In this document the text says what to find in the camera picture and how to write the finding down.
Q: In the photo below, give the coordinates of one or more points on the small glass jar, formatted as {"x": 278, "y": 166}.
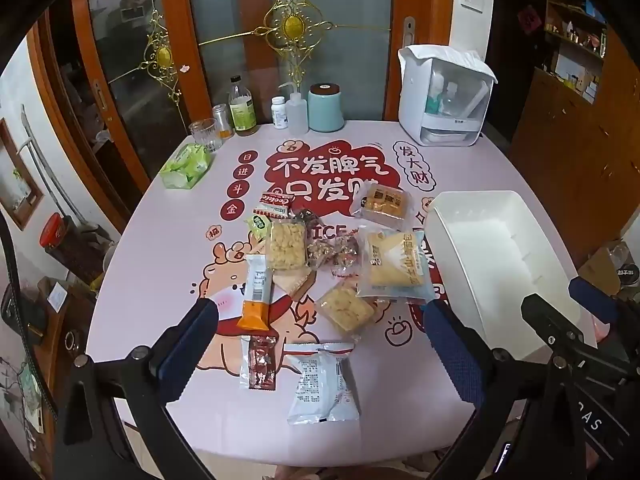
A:
{"x": 223, "y": 120}

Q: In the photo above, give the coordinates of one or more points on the teal canister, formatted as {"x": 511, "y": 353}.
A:
{"x": 326, "y": 107}

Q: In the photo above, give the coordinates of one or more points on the green label glass bottle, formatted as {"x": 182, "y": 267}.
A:
{"x": 242, "y": 107}

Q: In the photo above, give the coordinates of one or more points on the white lidded storage box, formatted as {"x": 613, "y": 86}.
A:
{"x": 415, "y": 90}

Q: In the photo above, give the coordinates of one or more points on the orange white snack bar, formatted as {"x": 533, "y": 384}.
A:
{"x": 257, "y": 285}

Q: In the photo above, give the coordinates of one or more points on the red white cookie packet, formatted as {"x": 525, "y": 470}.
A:
{"x": 272, "y": 202}

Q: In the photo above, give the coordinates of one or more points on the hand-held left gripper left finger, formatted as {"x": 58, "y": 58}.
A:
{"x": 192, "y": 345}

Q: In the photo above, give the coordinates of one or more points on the clear squeeze bottle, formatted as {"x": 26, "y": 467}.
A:
{"x": 297, "y": 115}

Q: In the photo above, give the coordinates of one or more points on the red brown sachet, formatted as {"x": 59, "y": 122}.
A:
{"x": 260, "y": 365}

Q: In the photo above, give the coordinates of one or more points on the cardboard box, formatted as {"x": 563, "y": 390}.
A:
{"x": 597, "y": 267}

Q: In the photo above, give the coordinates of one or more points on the green tissue pack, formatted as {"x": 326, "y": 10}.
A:
{"x": 185, "y": 165}

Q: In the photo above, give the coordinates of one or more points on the clear rice cracker packet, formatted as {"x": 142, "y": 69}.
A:
{"x": 345, "y": 310}
{"x": 286, "y": 246}

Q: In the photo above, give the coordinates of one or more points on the clear glass tumbler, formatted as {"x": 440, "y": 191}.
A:
{"x": 205, "y": 135}

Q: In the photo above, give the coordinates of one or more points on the green snack packet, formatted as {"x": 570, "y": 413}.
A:
{"x": 257, "y": 225}

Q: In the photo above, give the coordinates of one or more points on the clear blue bread packet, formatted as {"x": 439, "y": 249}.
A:
{"x": 395, "y": 265}

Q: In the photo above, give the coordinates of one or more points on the white plastic tray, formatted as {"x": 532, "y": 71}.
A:
{"x": 495, "y": 245}

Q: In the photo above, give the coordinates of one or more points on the large gold door ornament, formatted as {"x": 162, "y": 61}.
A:
{"x": 292, "y": 25}

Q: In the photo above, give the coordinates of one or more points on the small gold door ornament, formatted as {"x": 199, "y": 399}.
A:
{"x": 164, "y": 55}

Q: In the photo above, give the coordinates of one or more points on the white pill bottle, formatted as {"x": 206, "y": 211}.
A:
{"x": 280, "y": 114}

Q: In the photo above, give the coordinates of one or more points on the brown cake packet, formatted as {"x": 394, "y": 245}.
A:
{"x": 382, "y": 202}

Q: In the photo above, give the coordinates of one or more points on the dark candy packet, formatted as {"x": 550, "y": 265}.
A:
{"x": 305, "y": 217}

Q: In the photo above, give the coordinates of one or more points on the wooden picture frame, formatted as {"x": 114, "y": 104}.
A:
{"x": 20, "y": 180}

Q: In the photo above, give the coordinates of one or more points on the white blue snack packet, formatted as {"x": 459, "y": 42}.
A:
{"x": 320, "y": 390}

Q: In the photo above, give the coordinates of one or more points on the wooden glass sliding door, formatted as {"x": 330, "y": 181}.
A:
{"x": 350, "y": 35}

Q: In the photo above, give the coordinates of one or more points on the wooden cabinet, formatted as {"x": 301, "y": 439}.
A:
{"x": 560, "y": 150}

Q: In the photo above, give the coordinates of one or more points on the clear nut packet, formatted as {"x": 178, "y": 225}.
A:
{"x": 319, "y": 252}

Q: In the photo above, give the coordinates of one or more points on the white teal bottle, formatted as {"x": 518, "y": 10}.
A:
{"x": 434, "y": 95}

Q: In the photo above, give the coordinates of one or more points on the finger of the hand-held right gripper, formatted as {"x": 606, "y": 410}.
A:
{"x": 595, "y": 300}
{"x": 550, "y": 317}

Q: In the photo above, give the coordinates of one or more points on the beige snack packet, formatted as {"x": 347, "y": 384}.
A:
{"x": 295, "y": 282}

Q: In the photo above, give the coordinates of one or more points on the red lidded container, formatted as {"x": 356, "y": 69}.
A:
{"x": 55, "y": 230}

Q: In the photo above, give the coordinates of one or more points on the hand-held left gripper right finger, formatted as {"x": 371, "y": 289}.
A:
{"x": 452, "y": 355}

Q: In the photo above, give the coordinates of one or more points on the clear plastic bottle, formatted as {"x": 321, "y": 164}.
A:
{"x": 454, "y": 99}

